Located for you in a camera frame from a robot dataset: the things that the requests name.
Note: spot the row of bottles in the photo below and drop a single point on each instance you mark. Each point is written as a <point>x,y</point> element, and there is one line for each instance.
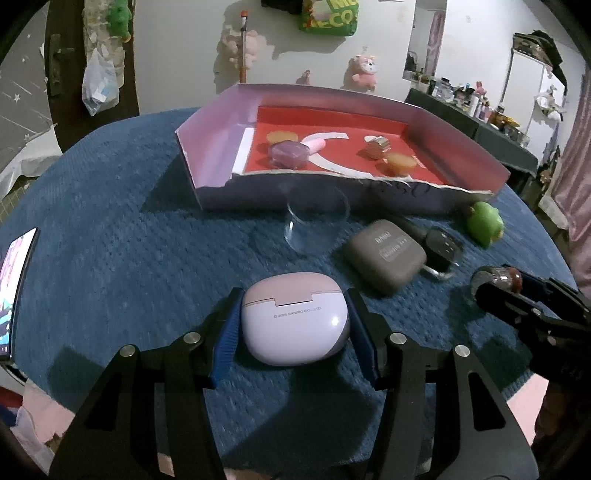
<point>466,97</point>

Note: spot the metal bead cube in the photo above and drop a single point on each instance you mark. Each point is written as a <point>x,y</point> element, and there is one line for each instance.
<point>377,146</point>

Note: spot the white cabinet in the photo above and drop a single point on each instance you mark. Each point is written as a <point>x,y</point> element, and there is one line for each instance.
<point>526,87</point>

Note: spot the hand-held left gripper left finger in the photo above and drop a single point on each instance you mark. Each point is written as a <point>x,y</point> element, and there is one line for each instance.
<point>227,332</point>

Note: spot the person's right forearm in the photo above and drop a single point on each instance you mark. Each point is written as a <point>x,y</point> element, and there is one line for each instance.
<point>561,424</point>

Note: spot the orange stick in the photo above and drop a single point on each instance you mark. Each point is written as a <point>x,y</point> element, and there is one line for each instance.
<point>243,41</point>

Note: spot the pale pink plush toy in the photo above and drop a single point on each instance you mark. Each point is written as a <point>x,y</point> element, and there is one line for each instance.
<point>256,46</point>

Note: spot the pink cylinder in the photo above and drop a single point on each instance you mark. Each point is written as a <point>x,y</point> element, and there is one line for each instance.
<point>316,146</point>

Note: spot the pink cardboard box red inside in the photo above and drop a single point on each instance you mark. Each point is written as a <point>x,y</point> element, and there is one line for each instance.
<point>217,134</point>

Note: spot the green turtle toy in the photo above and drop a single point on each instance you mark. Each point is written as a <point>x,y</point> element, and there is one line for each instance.
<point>484,224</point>

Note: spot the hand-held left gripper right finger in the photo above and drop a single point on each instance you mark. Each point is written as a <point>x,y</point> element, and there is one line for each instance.
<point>364,341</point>

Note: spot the small pink wall ornament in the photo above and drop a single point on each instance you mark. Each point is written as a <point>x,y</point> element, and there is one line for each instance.
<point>304,76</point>

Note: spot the pink pig plush toy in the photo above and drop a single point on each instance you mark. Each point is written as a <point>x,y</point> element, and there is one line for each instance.
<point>364,69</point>

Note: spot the dark door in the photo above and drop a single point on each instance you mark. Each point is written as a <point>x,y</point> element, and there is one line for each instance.
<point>64,110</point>

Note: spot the large tan round soap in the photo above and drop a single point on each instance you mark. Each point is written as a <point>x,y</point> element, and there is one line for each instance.
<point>399,162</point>

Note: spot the taupe earbud case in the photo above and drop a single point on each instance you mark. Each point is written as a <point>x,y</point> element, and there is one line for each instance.
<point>385,261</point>

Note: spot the dark green cloth table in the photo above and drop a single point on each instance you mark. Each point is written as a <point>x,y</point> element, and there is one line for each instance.
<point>485,124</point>

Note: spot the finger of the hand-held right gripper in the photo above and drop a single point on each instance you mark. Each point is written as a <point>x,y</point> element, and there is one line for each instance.
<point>503,300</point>
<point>554,288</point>

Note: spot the clear plastic bag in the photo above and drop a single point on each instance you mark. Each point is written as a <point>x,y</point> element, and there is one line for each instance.
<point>99,87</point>

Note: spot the purple cube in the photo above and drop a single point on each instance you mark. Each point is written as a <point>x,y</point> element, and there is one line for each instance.
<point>288,154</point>

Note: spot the small tan disc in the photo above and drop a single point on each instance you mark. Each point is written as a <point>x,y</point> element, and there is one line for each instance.
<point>281,137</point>

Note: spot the green plush toy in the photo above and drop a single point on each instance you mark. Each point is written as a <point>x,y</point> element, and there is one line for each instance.
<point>117,16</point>

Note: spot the silver ball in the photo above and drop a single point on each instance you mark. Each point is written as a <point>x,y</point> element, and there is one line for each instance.
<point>489,276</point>

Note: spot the clear glass cup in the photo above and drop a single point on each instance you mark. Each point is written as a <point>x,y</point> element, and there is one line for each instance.
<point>316,221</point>

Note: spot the brown ball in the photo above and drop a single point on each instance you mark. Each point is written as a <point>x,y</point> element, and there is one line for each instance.
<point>513,280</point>

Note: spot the smartphone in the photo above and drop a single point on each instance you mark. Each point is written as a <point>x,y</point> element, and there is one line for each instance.
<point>14,286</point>

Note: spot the pink bed sheet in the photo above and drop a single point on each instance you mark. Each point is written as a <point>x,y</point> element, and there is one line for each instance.
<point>41,406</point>

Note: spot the pink curtain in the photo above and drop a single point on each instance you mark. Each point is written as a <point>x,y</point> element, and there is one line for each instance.
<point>572,161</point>

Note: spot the white plastic sheet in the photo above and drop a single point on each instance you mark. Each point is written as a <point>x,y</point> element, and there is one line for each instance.
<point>21,161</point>

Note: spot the white pink earbud case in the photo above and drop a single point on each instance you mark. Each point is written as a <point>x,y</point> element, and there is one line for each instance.
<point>295,323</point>

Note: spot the tall wall mirror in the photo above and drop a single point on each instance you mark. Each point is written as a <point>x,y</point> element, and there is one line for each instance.
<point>427,41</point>

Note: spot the green tote bag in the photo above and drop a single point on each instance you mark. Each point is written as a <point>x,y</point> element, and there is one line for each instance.
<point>330,16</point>

